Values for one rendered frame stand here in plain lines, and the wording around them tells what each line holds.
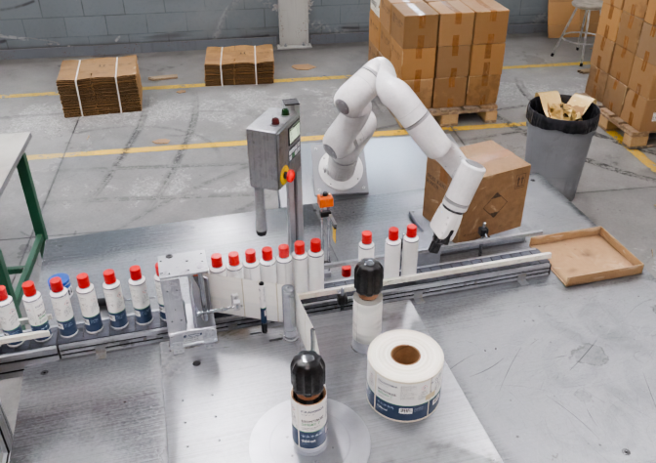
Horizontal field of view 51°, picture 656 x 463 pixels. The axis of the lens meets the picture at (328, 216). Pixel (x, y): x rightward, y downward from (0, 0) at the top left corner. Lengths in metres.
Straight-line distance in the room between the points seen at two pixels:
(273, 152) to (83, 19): 5.72
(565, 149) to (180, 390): 3.09
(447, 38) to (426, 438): 3.97
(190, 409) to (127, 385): 0.26
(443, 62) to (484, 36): 0.36
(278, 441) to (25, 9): 6.33
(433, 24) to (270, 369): 3.76
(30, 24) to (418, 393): 6.45
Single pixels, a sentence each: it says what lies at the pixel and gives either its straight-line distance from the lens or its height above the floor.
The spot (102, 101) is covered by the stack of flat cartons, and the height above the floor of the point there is 0.12.
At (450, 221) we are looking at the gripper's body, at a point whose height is 1.12.
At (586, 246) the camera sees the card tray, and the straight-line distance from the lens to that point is 2.74.
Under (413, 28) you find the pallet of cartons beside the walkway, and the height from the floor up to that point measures 0.80.
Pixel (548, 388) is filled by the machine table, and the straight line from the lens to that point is 2.11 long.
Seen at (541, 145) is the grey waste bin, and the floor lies 0.42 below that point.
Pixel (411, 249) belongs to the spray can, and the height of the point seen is 1.01.
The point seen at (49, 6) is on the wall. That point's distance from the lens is 7.58.
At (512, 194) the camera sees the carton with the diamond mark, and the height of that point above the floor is 1.01.
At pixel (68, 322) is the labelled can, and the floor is 0.94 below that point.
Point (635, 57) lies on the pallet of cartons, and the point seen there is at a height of 0.63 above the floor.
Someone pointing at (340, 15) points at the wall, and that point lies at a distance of 7.53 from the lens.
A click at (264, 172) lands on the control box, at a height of 1.34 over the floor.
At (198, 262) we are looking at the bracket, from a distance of 1.99.
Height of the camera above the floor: 2.28
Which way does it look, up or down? 32 degrees down
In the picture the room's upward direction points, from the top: straight up
